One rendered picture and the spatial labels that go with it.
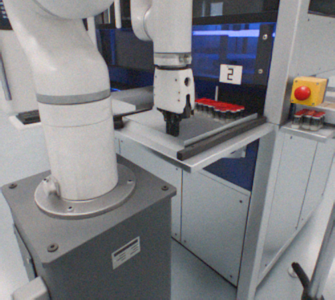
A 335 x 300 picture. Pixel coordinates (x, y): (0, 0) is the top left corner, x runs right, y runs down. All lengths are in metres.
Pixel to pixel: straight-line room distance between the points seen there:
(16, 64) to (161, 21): 0.92
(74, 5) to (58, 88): 0.12
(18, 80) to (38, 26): 0.90
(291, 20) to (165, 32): 0.40
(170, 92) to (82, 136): 0.24
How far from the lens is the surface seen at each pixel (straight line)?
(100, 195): 0.47
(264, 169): 0.93
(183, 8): 0.55
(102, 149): 0.44
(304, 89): 0.77
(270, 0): 0.86
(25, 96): 1.37
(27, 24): 0.47
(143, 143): 0.65
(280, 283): 1.54
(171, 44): 0.54
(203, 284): 1.44
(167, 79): 0.57
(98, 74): 0.41
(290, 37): 0.82
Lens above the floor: 1.14
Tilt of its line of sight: 22 degrees down
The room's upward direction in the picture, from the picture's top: straight up
